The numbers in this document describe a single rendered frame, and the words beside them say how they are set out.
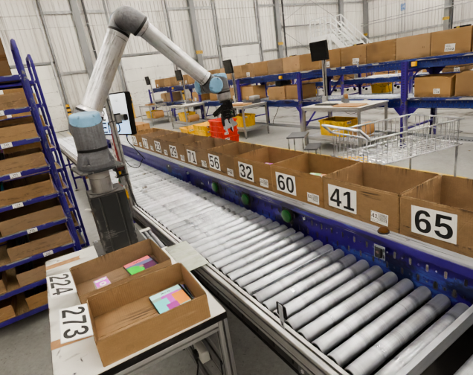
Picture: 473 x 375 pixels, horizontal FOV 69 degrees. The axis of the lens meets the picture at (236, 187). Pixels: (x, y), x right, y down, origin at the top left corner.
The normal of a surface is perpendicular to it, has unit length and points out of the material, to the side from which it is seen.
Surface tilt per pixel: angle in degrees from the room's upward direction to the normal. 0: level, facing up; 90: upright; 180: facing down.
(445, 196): 90
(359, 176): 89
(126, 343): 91
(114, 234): 90
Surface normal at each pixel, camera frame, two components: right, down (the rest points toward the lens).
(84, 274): 0.54, 0.18
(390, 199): -0.82, 0.29
